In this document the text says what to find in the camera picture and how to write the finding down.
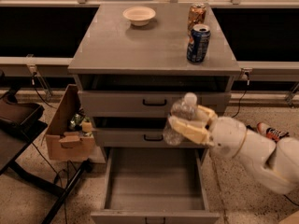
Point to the grey middle drawer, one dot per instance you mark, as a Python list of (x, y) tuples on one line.
[(130, 138)]

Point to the blue soda can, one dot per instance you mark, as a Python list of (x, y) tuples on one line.
[(198, 43)]

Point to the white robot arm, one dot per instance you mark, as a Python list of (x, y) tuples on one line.
[(274, 164)]

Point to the grey drawer cabinet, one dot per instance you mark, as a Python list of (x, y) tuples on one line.
[(116, 56)]

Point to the green snack bag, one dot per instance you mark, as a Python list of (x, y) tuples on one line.
[(75, 123)]

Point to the brown cardboard box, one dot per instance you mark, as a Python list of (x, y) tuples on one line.
[(63, 144)]

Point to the clear plastic water bottle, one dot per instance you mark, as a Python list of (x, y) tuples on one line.
[(184, 108)]

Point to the orange white sneaker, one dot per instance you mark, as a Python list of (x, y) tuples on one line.
[(270, 132)]

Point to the grey top drawer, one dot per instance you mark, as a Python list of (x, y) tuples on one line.
[(128, 104)]

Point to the orange soda can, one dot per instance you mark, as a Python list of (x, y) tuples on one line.
[(197, 14)]

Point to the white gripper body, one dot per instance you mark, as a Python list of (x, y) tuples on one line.
[(226, 136)]

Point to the black tray on table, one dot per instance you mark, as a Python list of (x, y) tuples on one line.
[(19, 117)]

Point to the grey open bottom drawer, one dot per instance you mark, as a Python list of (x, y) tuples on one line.
[(154, 186)]

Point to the white paper bowl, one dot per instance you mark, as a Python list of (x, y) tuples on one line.
[(139, 16)]

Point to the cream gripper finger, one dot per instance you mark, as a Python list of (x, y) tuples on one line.
[(194, 130), (205, 114)]

